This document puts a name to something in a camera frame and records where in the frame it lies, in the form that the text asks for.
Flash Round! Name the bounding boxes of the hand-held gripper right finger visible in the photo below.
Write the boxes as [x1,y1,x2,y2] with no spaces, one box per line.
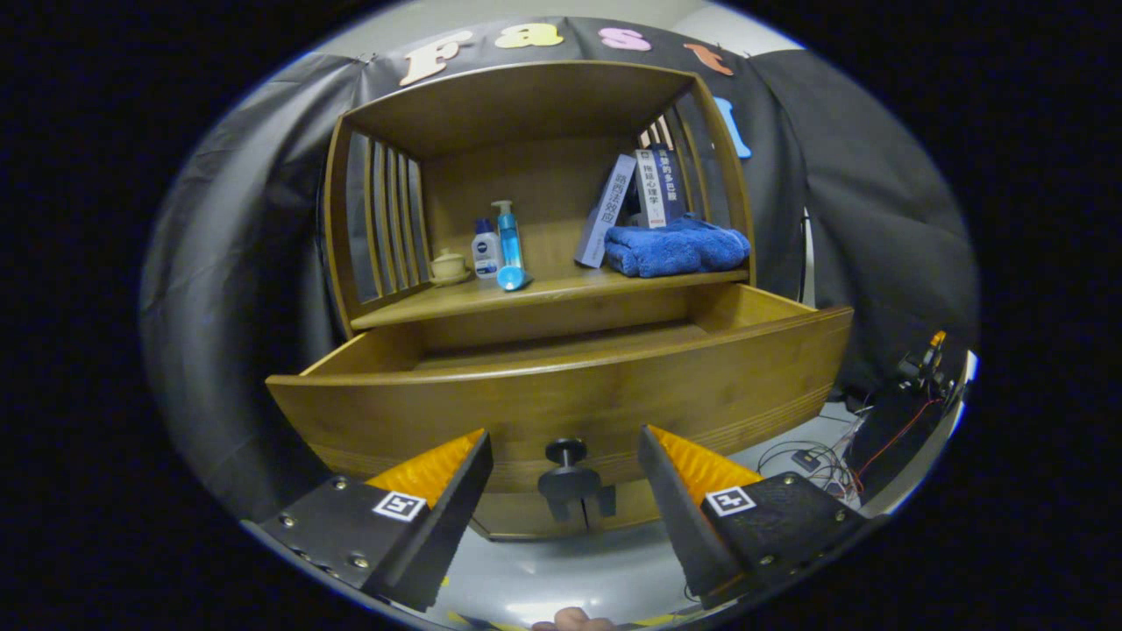
[637,425,869,610]

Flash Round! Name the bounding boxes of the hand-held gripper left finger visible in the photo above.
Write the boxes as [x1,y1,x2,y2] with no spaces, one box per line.
[241,429,494,613]

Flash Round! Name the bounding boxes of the wooden drawer with black knob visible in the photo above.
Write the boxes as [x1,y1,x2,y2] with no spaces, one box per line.
[266,282,856,527]

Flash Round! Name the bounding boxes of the wooden cabinet door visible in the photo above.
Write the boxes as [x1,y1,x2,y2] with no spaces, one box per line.
[469,491,584,542]
[583,478,667,534]

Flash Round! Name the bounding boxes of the wooden countertop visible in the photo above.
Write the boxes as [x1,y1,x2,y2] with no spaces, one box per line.
[351,259,751,331]

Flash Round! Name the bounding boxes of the wooden cabinet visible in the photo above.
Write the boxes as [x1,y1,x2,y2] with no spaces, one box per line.
[266,60,856,542]

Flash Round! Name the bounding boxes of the black board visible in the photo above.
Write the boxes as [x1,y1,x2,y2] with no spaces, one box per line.
[846,377,965,505]

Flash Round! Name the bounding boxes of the beige lidded teacup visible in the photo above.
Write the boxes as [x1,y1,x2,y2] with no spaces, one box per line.
[429,248,472,287]

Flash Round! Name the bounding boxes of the white lotion bottle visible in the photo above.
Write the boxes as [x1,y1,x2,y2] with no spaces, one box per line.
[472,218,502,281]

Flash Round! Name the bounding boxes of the blue towel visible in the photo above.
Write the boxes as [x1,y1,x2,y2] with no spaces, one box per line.
[604,215,751,279]

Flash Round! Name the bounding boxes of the blue pump bottle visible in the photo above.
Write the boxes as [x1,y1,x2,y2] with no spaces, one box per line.
[491,200,524,271]

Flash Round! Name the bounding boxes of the black and orange device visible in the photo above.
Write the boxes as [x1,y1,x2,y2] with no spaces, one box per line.
[894,330,956,400]

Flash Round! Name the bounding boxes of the grey book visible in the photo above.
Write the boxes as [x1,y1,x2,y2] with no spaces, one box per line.
[574,154,638,268]

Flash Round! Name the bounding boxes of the white desk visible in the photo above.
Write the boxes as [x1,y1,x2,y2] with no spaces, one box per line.
[863,349,976,518]

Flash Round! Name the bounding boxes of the white book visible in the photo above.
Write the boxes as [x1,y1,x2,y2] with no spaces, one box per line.
[635,147,671,230]

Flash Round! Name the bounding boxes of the dark blue book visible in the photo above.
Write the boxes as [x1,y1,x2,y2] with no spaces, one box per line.
[653,143,689,224]

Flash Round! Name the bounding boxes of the black backdrop cloth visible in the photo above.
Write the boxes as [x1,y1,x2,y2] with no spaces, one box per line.
[140,18,978,522]

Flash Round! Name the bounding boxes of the black cables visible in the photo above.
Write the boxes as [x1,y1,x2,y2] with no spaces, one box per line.
[758,438,864,505]

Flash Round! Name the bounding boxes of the red cable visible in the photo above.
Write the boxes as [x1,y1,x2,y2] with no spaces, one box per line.
[855,399,943,492]

